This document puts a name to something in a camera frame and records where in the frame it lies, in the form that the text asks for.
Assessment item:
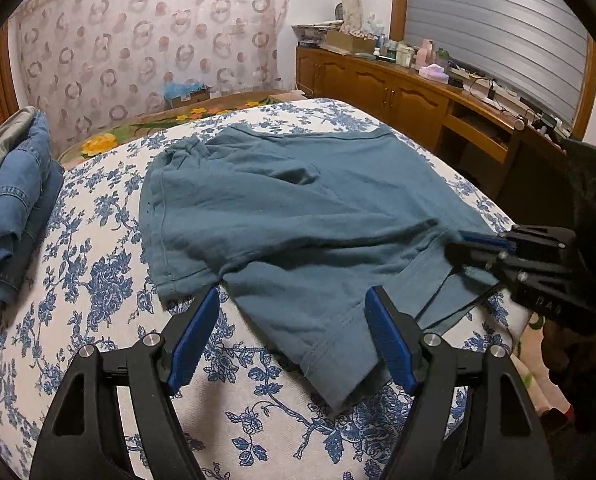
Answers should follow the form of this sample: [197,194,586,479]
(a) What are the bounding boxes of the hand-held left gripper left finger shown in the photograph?
[28,287,221,480]

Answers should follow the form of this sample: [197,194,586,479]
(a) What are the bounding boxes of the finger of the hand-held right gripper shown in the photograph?
[444,241,586,286]
[458,226,578,261]

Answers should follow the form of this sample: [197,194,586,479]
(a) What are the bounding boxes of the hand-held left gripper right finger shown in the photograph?
[364,285,538,480]

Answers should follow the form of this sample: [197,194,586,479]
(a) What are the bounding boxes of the teal blue t-shirt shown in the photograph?
[139,124,508,416]

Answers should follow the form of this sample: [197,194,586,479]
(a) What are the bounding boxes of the person's right hand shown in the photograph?
[542,317,579,377]

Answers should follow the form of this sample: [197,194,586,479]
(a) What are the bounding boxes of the blue floral bed cover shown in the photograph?
[0,97,533,480]

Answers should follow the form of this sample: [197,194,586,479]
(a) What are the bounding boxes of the white power strip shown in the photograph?
[448,60,521,101]

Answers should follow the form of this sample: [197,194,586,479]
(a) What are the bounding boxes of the pink tissue pack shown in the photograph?
[418,63,451,85]

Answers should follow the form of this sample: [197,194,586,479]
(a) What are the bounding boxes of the wooden cabinet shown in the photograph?
[295,44,571,203]

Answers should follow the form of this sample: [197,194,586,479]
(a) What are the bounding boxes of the pink bottle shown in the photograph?
[417,39,437,68]

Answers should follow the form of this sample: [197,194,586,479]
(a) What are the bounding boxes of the dark blue denim jeans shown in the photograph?
[0,160,65,328]

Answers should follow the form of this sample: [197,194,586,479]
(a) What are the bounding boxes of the cluster of toiletry bottles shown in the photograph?
[373,34,419,67]

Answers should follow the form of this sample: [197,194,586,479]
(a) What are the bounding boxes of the yellow floral blanket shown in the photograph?
[59,89,306,168]

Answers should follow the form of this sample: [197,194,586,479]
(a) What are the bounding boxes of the grey window blind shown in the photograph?
[403,0,592,128]

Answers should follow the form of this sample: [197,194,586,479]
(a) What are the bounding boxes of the stack of folded denim clothes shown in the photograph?
[0,110,54,271]

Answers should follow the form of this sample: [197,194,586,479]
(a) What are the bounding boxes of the cardboard box with blue filling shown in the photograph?
[164,80,211,110]

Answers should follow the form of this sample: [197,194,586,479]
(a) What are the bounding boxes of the open cardboard box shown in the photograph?
[325,29,379,56]

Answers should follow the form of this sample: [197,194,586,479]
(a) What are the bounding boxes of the stack of papers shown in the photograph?
[292,20,346,47]

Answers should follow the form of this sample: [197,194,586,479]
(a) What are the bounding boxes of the ring patterned sheer cloth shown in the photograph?
[15,0,291,146]

